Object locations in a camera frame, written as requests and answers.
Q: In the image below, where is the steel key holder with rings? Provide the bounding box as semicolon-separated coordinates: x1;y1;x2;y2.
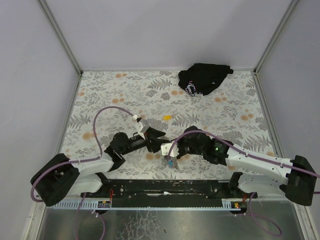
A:
164;156;179;170

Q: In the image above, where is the black cloth with logo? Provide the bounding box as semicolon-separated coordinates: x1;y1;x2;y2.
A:
178;63;234;97

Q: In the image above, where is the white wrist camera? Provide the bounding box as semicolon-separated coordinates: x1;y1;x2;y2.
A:
133;114;150;139
160;142;179;158

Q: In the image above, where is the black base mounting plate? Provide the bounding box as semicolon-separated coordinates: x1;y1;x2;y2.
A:
86;179;250;199

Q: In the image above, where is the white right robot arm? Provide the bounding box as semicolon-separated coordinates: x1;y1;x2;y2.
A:
168;126;320;207

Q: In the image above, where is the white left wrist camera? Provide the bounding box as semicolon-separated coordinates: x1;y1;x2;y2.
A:
133;114;150;139

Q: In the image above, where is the small yellow key tag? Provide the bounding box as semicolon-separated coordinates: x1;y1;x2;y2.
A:
163;115;172;120

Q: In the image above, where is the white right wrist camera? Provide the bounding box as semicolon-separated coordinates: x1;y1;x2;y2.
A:
160;142;179;158

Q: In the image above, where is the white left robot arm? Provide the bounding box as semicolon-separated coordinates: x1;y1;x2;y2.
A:
30;127;169;207

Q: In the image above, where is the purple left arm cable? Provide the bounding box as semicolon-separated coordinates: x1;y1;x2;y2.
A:
30;106;141;240

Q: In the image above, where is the floral patterned table mat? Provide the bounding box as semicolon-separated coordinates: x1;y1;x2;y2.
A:
53;70;285;181

